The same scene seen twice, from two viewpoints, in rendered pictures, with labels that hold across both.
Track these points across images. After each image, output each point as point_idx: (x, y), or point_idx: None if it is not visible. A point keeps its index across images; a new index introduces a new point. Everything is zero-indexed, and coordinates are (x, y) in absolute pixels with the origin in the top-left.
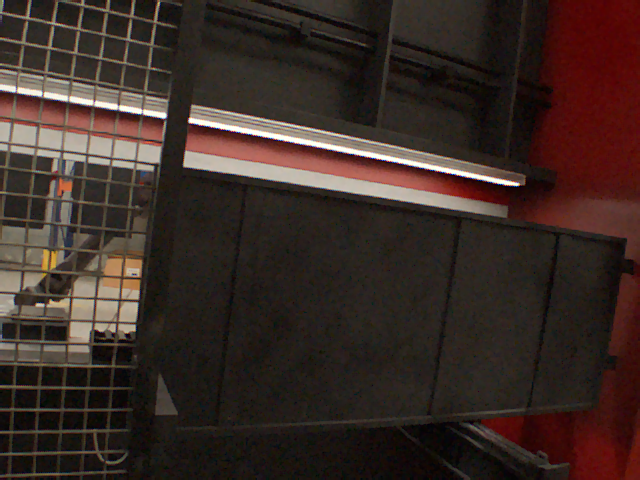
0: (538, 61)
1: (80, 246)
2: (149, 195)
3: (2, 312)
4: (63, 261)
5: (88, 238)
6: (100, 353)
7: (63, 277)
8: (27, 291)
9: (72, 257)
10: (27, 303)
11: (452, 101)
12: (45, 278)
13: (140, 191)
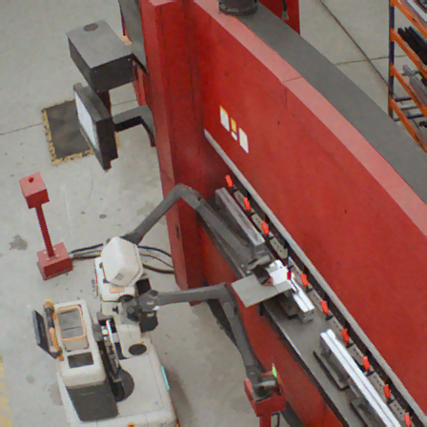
0: None
1: (250, 348)
2: (234, 296)
3: (338, 352)
4: (254, 361)
5: (248, 342)
6: None
7: (257, 364)
8: (274, 378)
9: (253, 355)
10: (276, 380)
11: None
12: (258, 374)
13: (234, 300)
